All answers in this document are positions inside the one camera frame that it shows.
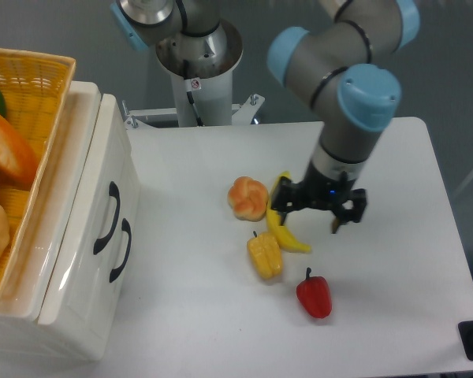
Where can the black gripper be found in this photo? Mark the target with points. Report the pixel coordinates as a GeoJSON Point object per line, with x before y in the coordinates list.
{"type": "Point", "coordinates": [318, 191]}

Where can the white top drawer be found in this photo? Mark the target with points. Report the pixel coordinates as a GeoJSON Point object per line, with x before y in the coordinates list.
{"type": "Point", "coordinates": [79, 307]}

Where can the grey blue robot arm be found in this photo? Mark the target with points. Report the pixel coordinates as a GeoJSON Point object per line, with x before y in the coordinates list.
{"type": "Point", "coordinates": [333, 73]}

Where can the white drawer cabinet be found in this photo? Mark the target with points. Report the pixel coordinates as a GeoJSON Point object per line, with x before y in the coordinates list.
{"type": "Point", "coordinates": [26, 288]}

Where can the yellow banana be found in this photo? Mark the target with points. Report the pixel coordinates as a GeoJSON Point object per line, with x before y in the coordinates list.
{"type": "Point", "coordinates": [286, 240]}

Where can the round knotted bread roll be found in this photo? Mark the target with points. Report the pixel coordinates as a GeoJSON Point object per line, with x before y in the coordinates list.
{"type": "Point", "coordinates": [248, 199]}

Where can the yellow bell pepper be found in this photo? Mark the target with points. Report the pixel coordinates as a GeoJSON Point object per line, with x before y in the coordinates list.
{"type": "Point", "coordinates": [265, 254]}

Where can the red bell pepper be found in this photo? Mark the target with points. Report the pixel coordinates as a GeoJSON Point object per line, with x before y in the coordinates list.
{"type": "Point", "coordinates": [313, 293]}

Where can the yellow wicker basket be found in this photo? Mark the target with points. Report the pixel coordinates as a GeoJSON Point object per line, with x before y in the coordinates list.
{"type": "Point", "coordinates": [35, 86]}

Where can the orange baguette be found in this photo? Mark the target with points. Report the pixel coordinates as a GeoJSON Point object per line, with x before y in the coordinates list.
{"type": "Point", "coordinates": [17, 159]}

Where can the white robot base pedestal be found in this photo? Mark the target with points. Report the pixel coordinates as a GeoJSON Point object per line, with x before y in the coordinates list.
{"type": "Point", "coordinates": [205, 86]}

